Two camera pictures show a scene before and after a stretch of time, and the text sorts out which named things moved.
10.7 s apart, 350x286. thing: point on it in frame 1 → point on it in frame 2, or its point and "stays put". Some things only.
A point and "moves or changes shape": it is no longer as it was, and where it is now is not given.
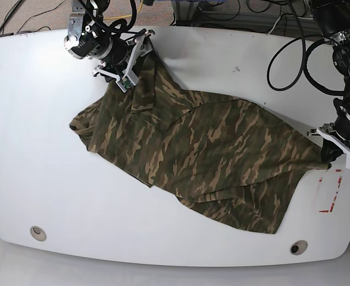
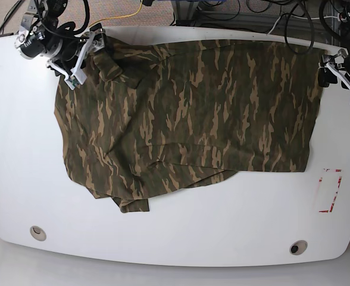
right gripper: (327, 131) → (334, 62)
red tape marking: (331, 207) stays put
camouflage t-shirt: (234, 160) moves or changes shape
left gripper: (119, 65) → (71, 65)
